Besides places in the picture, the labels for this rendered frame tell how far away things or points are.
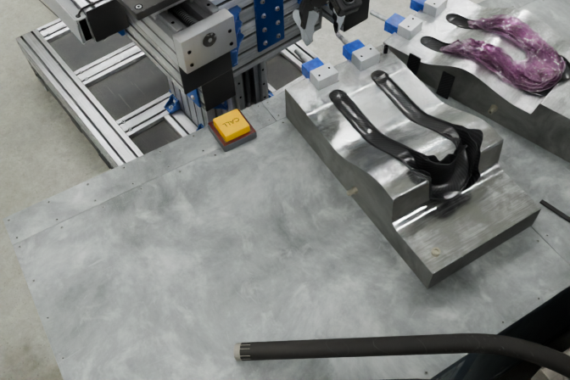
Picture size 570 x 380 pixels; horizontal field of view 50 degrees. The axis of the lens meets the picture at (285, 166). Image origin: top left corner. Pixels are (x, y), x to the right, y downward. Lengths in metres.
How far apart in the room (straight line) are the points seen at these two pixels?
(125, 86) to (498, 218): 1.57
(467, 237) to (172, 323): 0.55
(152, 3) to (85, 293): 0.59
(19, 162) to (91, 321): 1.44
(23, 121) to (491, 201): 1.97
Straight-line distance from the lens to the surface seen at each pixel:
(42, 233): 1.31
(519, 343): 1.02
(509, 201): 1.24
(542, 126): 1.39
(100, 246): 1.26
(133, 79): 2.40
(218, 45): 1.37
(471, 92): 1.43
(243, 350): 1.08
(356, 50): 1.37
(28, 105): 2.75
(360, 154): 1.20
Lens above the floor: 1.84
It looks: 53 degrees down
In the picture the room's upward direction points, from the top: 2 degrees counter-clockwise
